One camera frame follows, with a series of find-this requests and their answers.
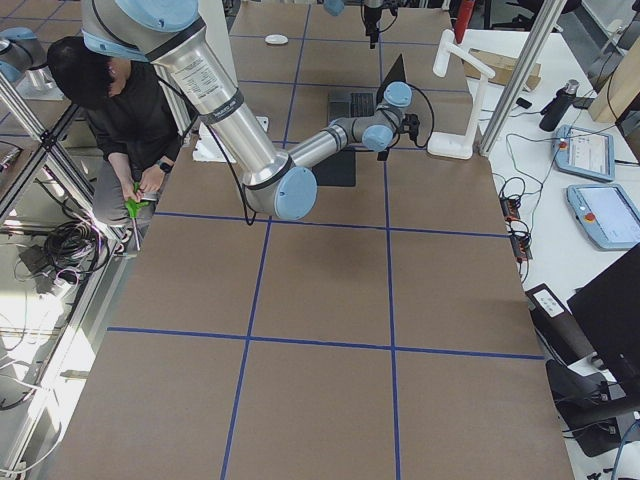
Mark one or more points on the grey laptop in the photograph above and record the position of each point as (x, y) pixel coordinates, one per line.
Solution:
(347, 104)

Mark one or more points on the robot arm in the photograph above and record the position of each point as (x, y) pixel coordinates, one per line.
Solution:
(358, 21)
(173, 34)

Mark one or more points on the black water bottle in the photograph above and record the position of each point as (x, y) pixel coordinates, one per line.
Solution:
(555, 110)

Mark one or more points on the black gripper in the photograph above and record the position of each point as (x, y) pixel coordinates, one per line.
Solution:
(370, 21)

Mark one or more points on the upper teach pendant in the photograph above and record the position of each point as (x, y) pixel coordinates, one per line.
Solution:
(584, 153)

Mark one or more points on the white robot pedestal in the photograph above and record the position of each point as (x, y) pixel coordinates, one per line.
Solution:
(231, 130)

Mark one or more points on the red cylinder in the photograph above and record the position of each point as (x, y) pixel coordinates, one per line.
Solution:
(464, 15)

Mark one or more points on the white computer mouse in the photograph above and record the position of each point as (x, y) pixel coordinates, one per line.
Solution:
(276, 39)

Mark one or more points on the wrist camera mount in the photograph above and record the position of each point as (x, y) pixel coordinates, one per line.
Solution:
(410, 126)

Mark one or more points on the lower teach pendant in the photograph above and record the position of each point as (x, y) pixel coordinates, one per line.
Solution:
(606, 213)

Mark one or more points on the seated person in black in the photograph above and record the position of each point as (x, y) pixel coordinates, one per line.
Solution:
(130, 118)

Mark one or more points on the green handled tool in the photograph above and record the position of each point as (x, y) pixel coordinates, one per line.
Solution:
(133, 208)

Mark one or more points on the teach pendant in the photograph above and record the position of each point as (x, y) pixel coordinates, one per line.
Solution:
(584, 153)
(606, 213)

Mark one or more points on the black mouse pad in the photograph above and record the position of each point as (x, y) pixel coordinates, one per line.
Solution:
(338, 170)

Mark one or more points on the black monitor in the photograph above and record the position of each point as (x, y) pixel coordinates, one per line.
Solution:
(607, 311)

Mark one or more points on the cardboard box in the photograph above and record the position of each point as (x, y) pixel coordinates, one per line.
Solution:
(504, 67)

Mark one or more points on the aluminium post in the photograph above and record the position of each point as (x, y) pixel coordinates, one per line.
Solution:
(542, 27)

